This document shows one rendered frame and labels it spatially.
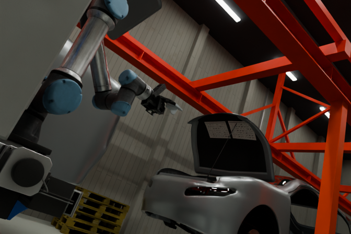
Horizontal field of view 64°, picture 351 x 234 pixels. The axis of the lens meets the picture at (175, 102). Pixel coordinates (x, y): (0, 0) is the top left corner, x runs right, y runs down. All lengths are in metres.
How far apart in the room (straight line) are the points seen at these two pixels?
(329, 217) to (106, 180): 4.62
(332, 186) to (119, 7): 3.40
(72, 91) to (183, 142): 7.08
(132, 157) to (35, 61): 6.54
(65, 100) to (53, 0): 0.43
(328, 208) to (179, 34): 6.19
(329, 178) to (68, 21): 3.73
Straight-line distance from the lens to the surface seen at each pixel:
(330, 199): 3.95
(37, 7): 0.60
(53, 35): 0.59
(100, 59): 1.26
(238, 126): 4.19
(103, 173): 6.73
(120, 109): 1.16
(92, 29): 1.10
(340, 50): 4.01
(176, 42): 8.33
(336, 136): 4.21
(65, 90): 0.97
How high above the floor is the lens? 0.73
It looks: 23 degrees up
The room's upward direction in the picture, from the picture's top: 21 degrees clockwise
